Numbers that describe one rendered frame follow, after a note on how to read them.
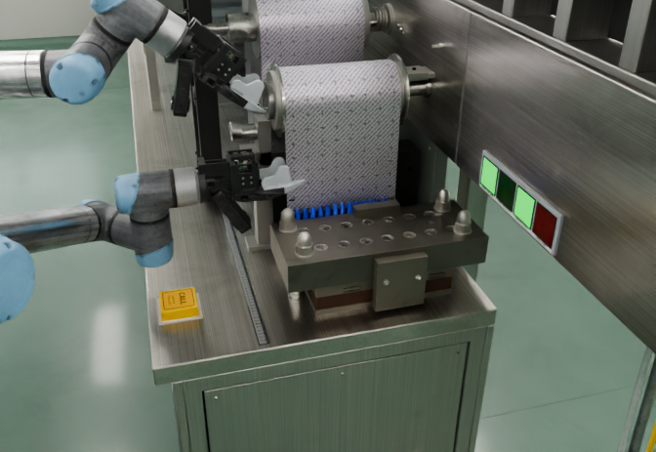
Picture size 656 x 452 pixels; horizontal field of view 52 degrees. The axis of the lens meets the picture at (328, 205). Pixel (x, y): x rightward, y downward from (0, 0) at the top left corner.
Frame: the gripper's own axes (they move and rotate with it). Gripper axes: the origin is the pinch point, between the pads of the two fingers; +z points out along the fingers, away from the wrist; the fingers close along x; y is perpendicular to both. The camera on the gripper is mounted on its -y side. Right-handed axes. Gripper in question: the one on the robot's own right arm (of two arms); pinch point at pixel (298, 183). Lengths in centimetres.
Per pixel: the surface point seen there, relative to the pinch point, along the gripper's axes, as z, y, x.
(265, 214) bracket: -5.8, -10.5, 7.8
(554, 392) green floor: 98, -109, 30
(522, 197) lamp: 28.9, 10.7, -35.2
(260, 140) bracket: -6.2, 7.3, 7.0
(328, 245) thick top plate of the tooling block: 2.1, -6.1, -15.0
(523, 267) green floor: 129, -109, 104
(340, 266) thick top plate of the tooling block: 3.0, -7.8, -20.0
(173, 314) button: -27.7, -17.6, -13.5
